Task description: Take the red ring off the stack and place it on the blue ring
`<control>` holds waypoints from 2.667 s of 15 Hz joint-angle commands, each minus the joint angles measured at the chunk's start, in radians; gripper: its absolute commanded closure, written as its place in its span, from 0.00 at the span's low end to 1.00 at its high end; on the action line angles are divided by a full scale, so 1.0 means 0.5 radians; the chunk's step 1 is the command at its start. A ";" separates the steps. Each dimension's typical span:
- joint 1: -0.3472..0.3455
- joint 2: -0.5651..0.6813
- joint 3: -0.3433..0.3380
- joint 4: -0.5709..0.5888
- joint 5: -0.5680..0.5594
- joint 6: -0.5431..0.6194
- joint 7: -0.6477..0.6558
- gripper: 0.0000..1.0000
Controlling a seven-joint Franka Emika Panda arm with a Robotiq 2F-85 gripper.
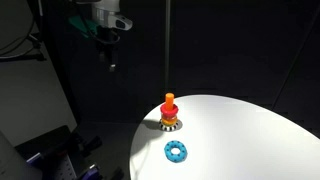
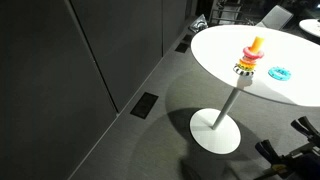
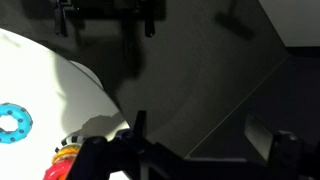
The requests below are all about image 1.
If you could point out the purple handled clamp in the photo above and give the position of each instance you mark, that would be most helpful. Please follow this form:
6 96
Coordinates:
92 173

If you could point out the metal vertical pole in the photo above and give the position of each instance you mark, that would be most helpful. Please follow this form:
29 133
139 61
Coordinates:
167 44

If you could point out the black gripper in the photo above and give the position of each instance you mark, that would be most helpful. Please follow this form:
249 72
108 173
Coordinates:
106 46

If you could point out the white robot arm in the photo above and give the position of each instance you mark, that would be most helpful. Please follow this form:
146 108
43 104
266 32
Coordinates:
105 20

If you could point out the orange ring stacker toy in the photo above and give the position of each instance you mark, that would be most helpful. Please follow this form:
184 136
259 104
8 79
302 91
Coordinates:
169 111

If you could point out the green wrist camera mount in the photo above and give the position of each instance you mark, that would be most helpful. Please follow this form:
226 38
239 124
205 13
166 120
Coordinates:
77 22

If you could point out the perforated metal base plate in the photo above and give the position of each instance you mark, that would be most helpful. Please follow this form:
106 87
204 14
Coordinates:
64 166

